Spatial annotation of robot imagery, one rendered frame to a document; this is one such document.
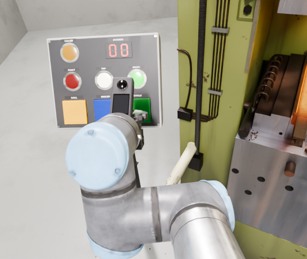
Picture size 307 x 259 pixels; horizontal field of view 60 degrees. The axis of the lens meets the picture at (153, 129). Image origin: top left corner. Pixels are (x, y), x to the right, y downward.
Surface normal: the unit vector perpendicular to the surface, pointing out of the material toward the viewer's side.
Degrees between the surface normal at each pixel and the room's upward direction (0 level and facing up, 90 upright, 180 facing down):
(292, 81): 0
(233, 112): 90
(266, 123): 90
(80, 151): 55
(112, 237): 60
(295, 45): 90
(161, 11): 90
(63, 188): 0
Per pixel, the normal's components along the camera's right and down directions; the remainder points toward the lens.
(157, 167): -0.07, -0.75
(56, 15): 0.05, 0.65
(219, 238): 0.20, -0.94
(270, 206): -0.47, 0.61
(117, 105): -0.07, -0.31
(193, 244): -0.57, -0.79
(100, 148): -0.10, 0.11
